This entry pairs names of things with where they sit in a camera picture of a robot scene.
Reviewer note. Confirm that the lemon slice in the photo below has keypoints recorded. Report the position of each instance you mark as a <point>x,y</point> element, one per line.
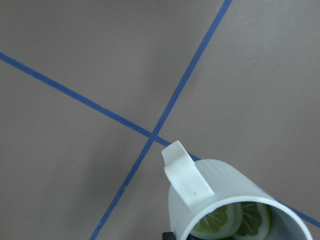
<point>256,222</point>
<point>219,224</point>

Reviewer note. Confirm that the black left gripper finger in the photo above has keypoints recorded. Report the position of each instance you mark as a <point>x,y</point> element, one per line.
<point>168,236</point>

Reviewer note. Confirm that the white ribbed mug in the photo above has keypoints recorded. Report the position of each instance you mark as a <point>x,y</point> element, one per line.
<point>200,187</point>

